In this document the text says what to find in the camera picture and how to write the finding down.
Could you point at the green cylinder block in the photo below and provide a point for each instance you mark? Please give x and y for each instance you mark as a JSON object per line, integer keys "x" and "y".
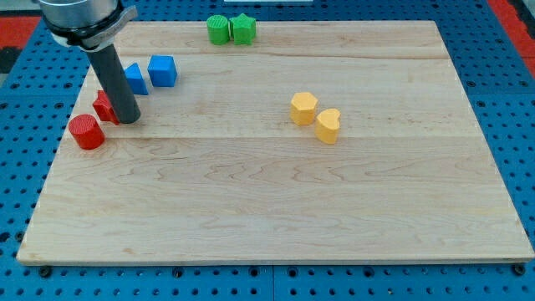
{"x": 218, "y": 29}

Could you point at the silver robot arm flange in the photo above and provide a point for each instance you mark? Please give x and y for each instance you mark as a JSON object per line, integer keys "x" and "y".
{"x": 88, "y": 24}

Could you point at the green star block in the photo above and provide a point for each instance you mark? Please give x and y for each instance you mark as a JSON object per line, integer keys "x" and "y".
{"x": 243, "y": 29}

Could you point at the blue triangle block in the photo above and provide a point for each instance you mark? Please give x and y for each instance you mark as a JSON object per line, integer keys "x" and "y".
{"x": 135, "y": 80}

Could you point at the blue cube block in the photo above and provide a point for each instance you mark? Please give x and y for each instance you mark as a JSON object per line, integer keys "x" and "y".
{"x": 162, "y": 71}

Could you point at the yellow hexagon block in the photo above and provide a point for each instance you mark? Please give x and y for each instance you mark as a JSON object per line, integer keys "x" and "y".
{"x": 303, "y": 108}

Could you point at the red star block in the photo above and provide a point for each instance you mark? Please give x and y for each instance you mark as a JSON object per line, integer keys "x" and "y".
{"x": 104, "y": 109}

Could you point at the light wooden board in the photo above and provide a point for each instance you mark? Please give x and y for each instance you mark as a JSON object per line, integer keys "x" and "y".
{"x": 215, "y": 172}

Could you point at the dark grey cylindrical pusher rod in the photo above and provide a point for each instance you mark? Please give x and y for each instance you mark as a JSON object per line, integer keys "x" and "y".
{"x": 111, "y": 75}

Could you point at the red cylinder block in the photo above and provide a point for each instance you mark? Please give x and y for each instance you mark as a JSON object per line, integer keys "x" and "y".
{"x": 86, "y": 132}

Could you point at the yellow heart block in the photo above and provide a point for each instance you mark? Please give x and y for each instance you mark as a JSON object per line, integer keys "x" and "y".
{"x": 327, "y": 126}

